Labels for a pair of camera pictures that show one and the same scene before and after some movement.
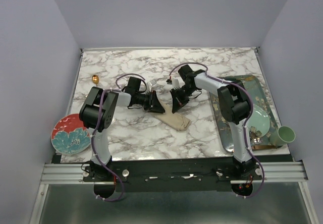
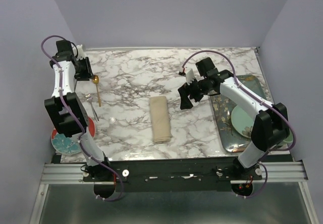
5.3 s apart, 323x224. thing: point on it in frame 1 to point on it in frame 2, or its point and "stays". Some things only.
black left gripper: (153, 104) to (88, 73)
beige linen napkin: (176, 121) to (160, 119)
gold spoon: (95, 79) stays
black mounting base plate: (166, 177) stays
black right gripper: (177, 103) to (184, 90)
